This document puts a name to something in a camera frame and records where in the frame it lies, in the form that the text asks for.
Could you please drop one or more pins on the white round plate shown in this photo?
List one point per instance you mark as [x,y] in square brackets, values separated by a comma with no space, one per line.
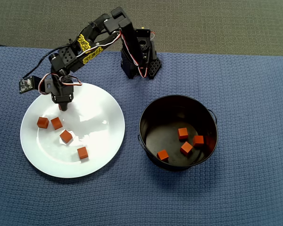
[96,141]

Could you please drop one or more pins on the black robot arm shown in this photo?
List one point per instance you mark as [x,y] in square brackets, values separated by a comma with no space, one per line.
[129,37]

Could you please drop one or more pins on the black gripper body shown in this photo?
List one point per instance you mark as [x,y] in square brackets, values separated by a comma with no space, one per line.
[62,99]

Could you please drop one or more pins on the small wrist camera circuit board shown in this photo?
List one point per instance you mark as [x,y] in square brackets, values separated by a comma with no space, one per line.
[26,84]

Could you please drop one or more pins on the blue woven tablecloth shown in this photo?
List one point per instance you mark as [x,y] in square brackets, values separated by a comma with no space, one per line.
[202,200]

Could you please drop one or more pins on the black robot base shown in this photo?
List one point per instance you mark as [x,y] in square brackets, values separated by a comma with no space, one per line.
[153,68]

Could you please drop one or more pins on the black metal bucket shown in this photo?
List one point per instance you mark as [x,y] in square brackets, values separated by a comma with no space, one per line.
[174,166]

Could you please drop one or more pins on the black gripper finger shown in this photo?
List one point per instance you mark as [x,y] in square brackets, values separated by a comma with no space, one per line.
[65,106]

